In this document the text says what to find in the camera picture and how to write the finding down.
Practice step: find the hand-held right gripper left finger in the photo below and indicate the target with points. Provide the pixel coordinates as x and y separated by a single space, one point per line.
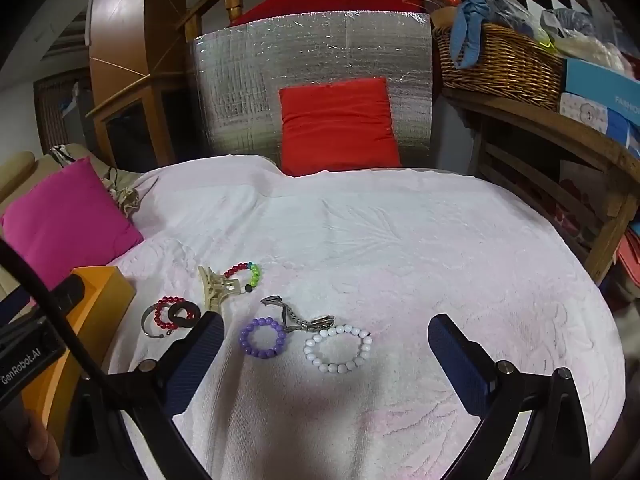
200 355

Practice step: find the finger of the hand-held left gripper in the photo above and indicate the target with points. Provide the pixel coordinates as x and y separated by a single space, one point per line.
67 294

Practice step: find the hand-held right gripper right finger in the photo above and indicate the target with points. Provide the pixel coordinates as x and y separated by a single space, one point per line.
455 360

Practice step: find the orange cardboard box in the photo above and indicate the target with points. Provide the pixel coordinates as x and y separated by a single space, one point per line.
111 291

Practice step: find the small black hair clip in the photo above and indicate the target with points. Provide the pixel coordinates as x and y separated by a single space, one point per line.
176 316

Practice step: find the gold hair clip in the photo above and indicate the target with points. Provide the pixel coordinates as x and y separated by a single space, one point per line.
145 322

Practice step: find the beige hair claw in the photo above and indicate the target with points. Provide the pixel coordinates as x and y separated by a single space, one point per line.
216 290

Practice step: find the bronze hair clip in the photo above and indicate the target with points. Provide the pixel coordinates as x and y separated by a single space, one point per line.
300 321

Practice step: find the person's left hand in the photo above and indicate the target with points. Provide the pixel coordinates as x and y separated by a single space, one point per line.
42 452

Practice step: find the pink pillow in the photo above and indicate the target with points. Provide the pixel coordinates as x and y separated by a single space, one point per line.
65 220

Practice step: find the cream leather headboard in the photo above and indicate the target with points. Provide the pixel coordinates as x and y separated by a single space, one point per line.
15 170

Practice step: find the wicker screen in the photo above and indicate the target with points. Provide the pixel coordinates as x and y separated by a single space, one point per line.
55 115

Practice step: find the wooden bench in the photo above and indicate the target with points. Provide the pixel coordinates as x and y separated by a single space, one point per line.
545 120

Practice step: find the white louvered vent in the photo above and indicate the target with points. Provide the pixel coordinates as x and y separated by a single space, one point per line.
62 37

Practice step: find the small red pillow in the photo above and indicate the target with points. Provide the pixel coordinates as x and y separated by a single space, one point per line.
337 127

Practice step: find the wooden cabinet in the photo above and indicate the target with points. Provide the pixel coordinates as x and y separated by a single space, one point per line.
130 35

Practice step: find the silver foil insulation sheet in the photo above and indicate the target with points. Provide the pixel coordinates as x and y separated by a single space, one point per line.
240 85

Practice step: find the wicker basket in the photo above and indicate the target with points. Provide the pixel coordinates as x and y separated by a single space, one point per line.
505 67

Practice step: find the blue cardboard box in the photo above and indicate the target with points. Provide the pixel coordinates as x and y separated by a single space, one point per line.
600 77

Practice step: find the wooden stair railing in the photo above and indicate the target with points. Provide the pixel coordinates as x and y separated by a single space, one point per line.
234 5

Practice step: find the blue cloth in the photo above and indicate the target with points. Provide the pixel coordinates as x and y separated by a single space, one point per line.
467 25

